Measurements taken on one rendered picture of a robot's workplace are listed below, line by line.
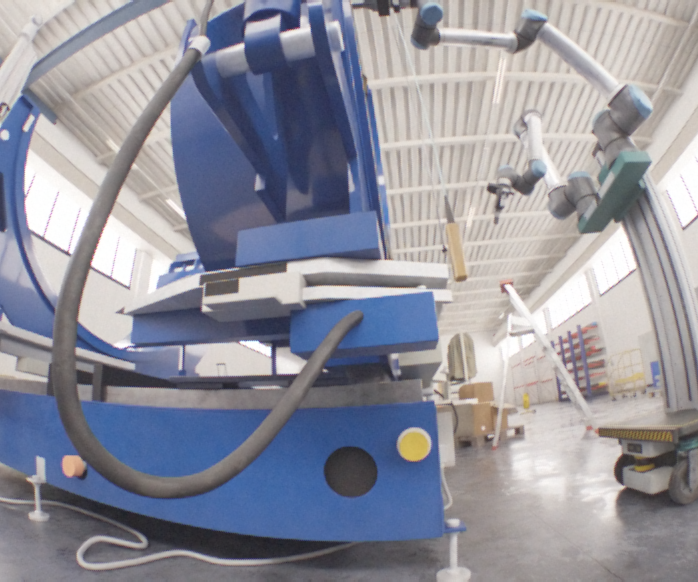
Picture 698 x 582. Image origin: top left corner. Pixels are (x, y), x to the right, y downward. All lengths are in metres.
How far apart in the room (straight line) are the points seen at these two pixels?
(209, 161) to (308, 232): 0.72
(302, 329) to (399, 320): 0.20
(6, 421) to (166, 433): 1.13
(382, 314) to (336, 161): 0.69
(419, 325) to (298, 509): 0.64
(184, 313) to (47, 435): 1.01
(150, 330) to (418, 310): 0.75
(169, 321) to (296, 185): 0.64
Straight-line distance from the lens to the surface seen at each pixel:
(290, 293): 0.73
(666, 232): 1.79
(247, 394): 1.15
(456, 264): 1.89
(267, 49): 0.81
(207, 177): 1.42
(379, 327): 0.72
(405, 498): 1.02
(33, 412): 1.90
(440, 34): 1.64
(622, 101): 1.76
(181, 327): 1.03
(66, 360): 0.41
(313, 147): 1.29
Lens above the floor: 0.53
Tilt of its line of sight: 20 degrees up
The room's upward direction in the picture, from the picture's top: 3 degrees counter-clockwise
